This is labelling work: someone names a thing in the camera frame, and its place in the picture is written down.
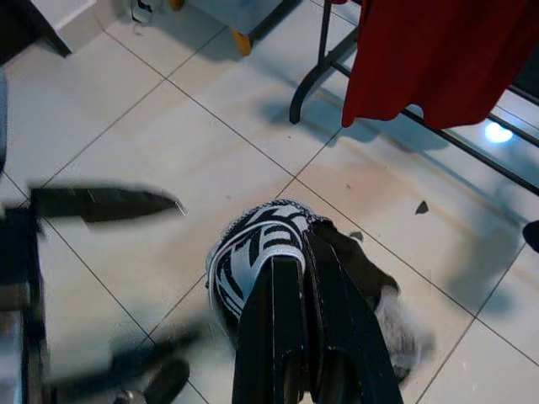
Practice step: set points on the red shirt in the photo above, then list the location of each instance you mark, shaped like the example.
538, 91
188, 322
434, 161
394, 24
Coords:
421, 63

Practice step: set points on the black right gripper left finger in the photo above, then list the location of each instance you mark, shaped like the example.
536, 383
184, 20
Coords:
269, 328

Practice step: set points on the black metal clothes rack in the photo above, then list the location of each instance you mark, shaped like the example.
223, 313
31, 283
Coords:
325, 33

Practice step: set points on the black shorts white lettered waistband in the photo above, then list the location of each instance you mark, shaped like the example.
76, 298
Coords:
252, 240

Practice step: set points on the small black scrap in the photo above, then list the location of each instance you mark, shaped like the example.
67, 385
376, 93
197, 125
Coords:
422, 208

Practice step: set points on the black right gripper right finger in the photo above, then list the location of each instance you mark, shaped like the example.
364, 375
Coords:
353, 349

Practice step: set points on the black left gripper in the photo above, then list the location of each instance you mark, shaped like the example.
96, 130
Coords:
21, 273

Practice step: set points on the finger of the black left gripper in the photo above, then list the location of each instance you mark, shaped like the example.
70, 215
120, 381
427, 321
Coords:
156, 370

